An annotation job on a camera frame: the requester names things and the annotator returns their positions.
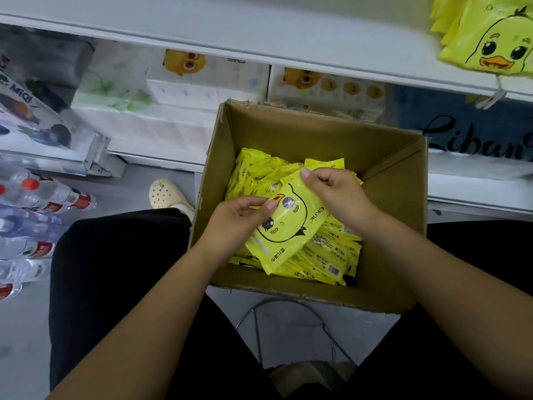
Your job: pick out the green white tissue pack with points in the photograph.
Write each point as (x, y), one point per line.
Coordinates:
(116, 87)

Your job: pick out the person's left cream clog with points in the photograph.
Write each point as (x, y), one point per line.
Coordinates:
(166, 194)

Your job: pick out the metal frame stool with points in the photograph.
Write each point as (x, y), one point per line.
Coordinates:
(304, 383)

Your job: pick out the yellow duck packet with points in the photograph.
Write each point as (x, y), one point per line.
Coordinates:
(287, 233)

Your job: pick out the person's black trousers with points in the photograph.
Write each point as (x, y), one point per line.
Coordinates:
(108, 279)

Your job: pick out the brown cardboard box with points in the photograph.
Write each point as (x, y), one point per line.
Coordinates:
(316, 129)

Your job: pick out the yellow duck packets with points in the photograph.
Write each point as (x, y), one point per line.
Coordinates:
(500, 41)
(250, 170)

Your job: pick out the white duck tissue pack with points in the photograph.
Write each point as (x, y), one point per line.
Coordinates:
(283, 100)
(233, 83)

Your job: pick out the white metal shelf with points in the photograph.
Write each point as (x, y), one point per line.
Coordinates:
(250, 25)

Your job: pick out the person's left forearm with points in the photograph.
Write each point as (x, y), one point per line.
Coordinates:
(141, 337)

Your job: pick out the MIQI boxes with fruit print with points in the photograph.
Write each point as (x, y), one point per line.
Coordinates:
(33, 104)

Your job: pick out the pack of red-capped bottles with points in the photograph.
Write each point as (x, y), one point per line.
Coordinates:
(42, 195)

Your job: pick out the person's right forearm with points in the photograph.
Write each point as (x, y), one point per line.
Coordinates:
(450, 287)

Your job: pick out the person's left hand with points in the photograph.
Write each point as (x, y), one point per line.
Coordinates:
(233, 229)

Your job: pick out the person's right hand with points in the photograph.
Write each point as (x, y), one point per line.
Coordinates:
(350, 200)

